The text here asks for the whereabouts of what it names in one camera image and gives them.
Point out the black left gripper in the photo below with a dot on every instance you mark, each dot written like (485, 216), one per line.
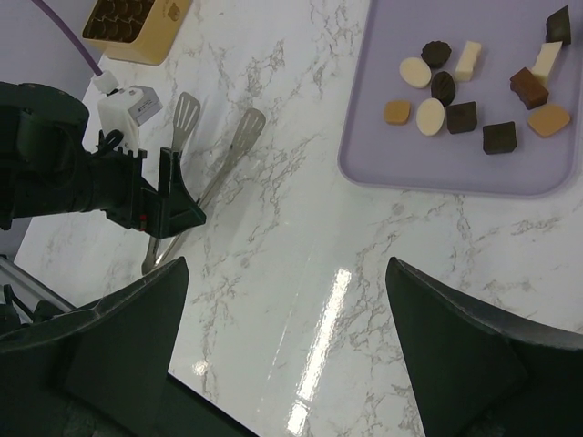
(45, 169)

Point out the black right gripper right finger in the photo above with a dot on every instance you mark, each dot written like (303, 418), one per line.
(477, 370)

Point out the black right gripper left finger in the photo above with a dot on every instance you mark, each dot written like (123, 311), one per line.
(110, 356)

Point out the steel slotted tongs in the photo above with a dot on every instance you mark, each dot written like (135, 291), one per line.
(246, 135)

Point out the caramel square chocolate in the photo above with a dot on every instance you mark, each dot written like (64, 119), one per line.
(397, 112)
(548, 120)

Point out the white oval chocolate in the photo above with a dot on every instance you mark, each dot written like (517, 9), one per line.
(430, 117)
(415, 72)

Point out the gold chocolate box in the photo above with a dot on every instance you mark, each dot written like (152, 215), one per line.
(136, 31)

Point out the dark square chocolate right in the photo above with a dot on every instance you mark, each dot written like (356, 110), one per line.
(500, 138)

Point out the dark square chocolate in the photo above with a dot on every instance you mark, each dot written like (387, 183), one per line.
(500, 138)
(461, 118)

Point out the dark square chocolate left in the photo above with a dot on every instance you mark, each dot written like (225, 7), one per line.
(461, 118)

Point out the dark ridged oval chocolate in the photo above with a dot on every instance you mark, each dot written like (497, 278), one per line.
(443, 88)

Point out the brown milk chocolate block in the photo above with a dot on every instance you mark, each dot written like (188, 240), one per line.
(529, 90)

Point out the dark fluted round chocolate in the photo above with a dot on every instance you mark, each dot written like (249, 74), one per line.
(436, 53)

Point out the white rectangular chocolate bar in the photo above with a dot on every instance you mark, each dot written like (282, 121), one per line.
(466, 65)

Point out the white chocolate bar right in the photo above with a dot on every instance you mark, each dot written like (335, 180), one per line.
(545, 61)

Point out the dark chocolate far corner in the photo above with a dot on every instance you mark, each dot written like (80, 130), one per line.
(558, 28)

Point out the lilac plastic tray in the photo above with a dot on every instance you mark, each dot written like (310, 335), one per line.
(481, 97)

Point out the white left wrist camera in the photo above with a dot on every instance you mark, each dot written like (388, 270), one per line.
(125, 109)

